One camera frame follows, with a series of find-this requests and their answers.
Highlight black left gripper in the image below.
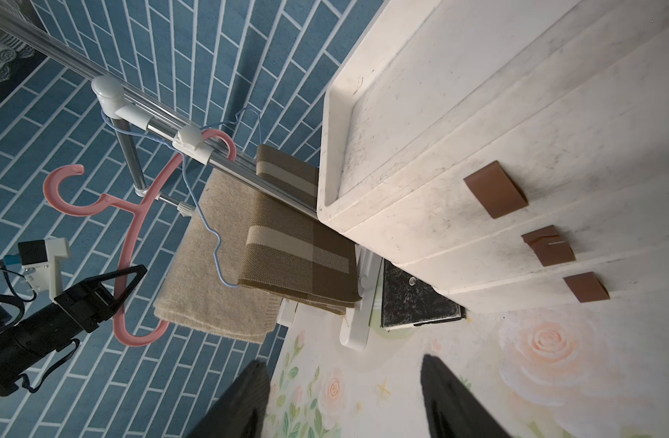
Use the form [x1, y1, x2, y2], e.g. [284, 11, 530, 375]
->
[16, 265, 148, 350]

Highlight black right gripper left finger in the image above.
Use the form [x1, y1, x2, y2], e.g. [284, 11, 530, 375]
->
[188, 360, 271, 438]

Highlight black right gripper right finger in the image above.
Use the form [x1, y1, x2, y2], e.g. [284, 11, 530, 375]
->
[420, 354, 510, 438]

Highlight beige knitted cloth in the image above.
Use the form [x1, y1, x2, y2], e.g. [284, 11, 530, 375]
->
[154, 171, 282, 344]

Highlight pink plastic hanger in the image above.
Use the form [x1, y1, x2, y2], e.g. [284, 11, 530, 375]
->
[42, 128, 240, 349]

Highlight beige brown plaid scarf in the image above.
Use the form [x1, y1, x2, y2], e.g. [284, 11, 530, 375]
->
[238, 143, 363, 316]

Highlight light blue wire hanger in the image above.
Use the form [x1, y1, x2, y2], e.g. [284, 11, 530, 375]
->
[100, 105, 264, 290]

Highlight black hardcover book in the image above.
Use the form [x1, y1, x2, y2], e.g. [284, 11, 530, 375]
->
[381, 260, 466, 330]

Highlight floral table mat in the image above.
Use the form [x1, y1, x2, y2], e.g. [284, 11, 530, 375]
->
[263, 291, 669, 437]

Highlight steel clothes rack white joints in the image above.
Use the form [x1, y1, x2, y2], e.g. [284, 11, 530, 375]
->
[0, 0, 385, 352]

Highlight white three-drawer storage box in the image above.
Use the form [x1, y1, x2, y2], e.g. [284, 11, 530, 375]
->
[317, 1, 669, 313]

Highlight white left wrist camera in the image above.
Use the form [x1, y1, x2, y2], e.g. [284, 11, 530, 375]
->
[0, 238, 70, 299]

